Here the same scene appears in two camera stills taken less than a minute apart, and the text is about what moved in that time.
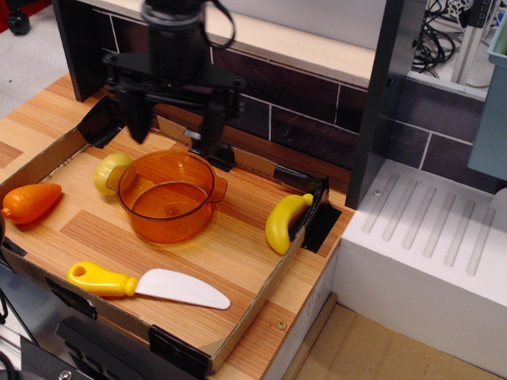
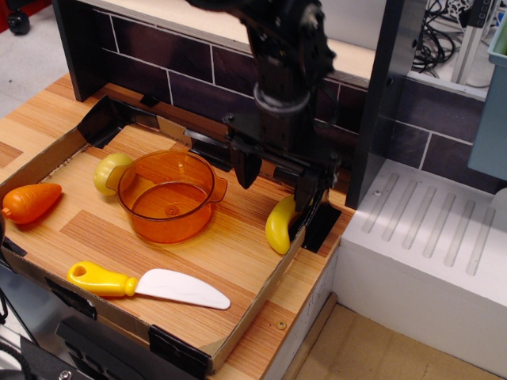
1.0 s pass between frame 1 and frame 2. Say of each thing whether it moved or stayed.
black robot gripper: moved
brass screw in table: stayed
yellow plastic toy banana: stayed
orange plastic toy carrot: stayed
